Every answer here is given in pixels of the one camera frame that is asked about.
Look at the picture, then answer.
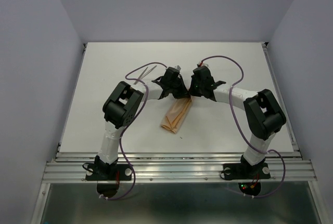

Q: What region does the orange cloth napkin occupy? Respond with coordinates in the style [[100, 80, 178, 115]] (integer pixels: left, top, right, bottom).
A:
[[160, 98, 193, 134]]

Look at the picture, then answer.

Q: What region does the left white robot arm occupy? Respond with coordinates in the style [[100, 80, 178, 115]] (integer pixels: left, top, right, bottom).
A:
[[94, 67, 189, 179]]

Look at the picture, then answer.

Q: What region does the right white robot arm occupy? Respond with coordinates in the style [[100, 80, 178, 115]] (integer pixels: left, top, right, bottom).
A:
[[189, 67, 286, 177]]

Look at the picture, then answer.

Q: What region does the silver metal spoon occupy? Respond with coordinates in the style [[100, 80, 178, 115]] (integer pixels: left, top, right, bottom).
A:
[[134, 65, 157, 85]]

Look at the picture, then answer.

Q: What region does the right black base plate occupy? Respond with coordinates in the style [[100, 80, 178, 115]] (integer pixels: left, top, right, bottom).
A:
[[220, 163, 271, 181]]

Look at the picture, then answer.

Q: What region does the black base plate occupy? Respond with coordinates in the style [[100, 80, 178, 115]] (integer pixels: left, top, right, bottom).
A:
[[82, 163, 132, 181], [220, 163, 271, 181]]

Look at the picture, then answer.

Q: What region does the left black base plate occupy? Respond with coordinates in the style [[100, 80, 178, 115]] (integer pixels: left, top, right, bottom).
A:
[[82, 163, 132, 181]]

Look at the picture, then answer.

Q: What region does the aluminium frame rail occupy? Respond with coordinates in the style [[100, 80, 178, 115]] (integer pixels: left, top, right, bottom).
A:
[[42, 151, 317, 183]]

